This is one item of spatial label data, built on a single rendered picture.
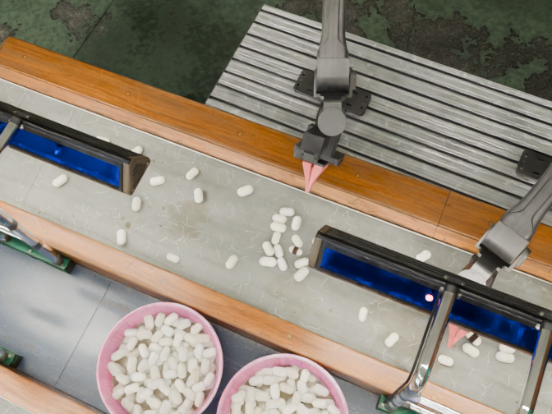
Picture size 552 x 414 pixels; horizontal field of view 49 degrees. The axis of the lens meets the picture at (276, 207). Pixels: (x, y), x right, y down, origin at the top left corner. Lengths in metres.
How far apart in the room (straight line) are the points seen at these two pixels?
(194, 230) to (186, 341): 0.25
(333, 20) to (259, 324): 0.65
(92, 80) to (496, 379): 1.19
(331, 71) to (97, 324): 0.78
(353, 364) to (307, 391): 0.11
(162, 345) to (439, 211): 0.68
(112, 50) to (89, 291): 1.41
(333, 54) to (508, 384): 0.76
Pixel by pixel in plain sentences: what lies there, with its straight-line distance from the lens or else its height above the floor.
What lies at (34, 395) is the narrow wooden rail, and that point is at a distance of 1.42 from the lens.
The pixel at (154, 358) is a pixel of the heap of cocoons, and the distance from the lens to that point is 1.37.
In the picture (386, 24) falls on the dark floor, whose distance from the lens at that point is 2.65.
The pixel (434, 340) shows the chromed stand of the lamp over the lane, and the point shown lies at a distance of 0.96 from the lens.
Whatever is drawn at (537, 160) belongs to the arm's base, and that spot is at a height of 0.68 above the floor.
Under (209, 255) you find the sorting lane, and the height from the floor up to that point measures 0.74.
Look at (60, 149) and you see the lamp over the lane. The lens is 1.19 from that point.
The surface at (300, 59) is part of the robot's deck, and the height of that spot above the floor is 0.67.
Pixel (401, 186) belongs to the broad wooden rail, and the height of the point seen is 0.76.
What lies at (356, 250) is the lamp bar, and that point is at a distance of 1.00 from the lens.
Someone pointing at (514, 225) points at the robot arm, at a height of 0.97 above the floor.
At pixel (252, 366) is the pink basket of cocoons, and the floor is 0.76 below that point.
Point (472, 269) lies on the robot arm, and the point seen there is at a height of 0.96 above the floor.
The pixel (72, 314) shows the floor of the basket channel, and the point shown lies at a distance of 1.52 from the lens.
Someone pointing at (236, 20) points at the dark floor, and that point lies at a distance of 2.69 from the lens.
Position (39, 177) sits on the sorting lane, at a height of 0.74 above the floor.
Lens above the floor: 2.05
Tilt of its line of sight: 67 degrees down
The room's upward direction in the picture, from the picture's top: 10 degrees counter-clockwise
